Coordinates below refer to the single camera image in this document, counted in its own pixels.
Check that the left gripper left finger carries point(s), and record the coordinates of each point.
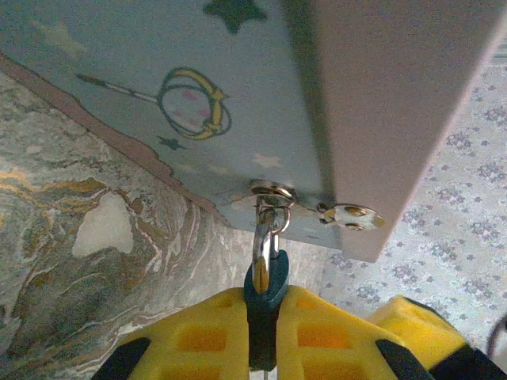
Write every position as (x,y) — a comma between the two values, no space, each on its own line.
(190,340)

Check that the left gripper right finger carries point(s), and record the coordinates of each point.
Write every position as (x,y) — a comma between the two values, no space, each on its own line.
(317,340)

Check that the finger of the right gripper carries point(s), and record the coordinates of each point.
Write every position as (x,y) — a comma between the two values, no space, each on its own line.
(431,332)

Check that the blue cartoon tin box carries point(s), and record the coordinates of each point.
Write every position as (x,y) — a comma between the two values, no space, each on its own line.
(198,47)

